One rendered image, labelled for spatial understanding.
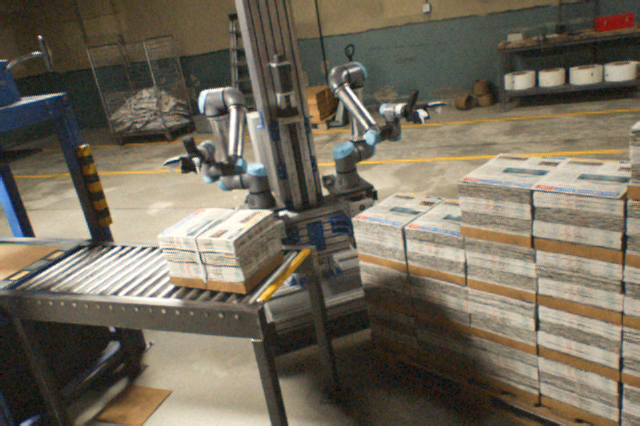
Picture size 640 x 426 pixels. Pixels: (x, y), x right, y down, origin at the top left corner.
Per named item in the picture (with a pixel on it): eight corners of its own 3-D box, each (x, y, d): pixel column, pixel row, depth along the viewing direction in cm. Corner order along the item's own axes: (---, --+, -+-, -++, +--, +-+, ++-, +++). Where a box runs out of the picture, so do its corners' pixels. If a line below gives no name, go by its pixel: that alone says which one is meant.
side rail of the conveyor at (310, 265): (320, 269, 248) (316, 244, 243) (316, 274, 243) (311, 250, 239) (92, 261, 300) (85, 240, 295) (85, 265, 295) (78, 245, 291)
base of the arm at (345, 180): (331, 184, 315) (329, 168, 312) (356, 178, 319) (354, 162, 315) (339, 191, 302) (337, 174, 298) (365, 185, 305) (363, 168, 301)
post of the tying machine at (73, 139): (148, 345, 340) (68, 92, 287) (139, 354, 333) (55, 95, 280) (137, 344, 343) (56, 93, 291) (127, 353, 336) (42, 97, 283)
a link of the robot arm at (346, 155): (330, 170, 308) (327, 146, 303) (348, 163, 316) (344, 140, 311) (345, 172, 299) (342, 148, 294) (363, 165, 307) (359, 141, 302)
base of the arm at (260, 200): (246, 205, 305) (243, 188, 301) (273, 198, 308) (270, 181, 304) (251, 213, 291) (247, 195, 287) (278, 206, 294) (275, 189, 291)
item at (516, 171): (501, 155, 237) (501, 152, 237) (571, 159, 218) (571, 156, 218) (457, 182, 213) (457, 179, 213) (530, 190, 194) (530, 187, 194)
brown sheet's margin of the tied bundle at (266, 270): (285, 259, 232) (283, 250, 230) (246, 293, 208) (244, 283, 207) (253, 257, 239) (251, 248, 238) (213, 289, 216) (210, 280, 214)
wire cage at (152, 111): (197, 131, 1008) (173, 33, 950) (170, 144, 938) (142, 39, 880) (144, 135, 1055) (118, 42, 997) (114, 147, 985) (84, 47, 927)
